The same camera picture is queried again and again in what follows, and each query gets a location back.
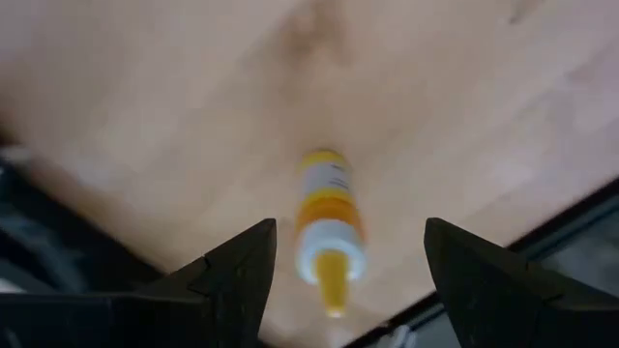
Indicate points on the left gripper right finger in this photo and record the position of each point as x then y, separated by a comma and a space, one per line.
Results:
493, 299

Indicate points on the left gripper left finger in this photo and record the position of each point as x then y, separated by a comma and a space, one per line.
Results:
227, 295

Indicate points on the yellow food coloring bottle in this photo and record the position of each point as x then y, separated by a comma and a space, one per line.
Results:
329, 208

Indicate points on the silver metal bracket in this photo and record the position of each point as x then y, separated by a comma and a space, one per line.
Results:
401, 336

